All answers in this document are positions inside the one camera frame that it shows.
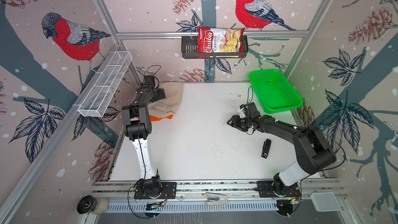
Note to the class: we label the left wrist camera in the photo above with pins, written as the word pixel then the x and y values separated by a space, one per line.
pixel 149 81

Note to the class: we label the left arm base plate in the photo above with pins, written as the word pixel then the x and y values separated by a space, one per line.
pixel 168 192

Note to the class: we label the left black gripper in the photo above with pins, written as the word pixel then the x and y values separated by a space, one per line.
pixel 160 94

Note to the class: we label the beige shorts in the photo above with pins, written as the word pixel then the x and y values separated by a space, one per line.
pixel 170 104

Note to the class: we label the black wall basket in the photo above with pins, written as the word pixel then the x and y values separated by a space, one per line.
pixel 190 49

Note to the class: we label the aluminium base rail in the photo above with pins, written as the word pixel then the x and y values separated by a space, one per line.
pixel 191 196

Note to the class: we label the white wire mesh shelf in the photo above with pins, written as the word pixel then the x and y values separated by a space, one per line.
pixel 100 95

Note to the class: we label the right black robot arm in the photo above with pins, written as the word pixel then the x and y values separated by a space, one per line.
pixel 312 150

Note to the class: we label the grey clip tool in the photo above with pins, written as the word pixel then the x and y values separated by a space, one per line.
pixel 216 199

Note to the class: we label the red cassava chips bag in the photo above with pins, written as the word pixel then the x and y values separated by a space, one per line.
pixel 215 40

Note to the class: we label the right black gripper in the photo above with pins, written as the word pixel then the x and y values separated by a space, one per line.
pixel 233 122

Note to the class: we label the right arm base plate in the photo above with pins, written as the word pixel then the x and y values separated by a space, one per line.
pixel 268 189

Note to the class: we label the white square box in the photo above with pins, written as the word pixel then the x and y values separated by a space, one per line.
pixel 325 202

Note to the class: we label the small black marker object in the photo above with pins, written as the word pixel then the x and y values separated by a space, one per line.
pixel 266 149

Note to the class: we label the green plastic basket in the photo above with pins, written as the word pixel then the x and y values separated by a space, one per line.
pixel 274 91

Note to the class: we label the tape roll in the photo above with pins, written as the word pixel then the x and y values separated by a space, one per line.
pixel 90 204

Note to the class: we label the orange shorts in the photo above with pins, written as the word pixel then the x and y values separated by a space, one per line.
pixel 153 118

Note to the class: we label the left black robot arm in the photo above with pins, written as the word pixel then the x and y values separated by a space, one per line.
pixel 137 126

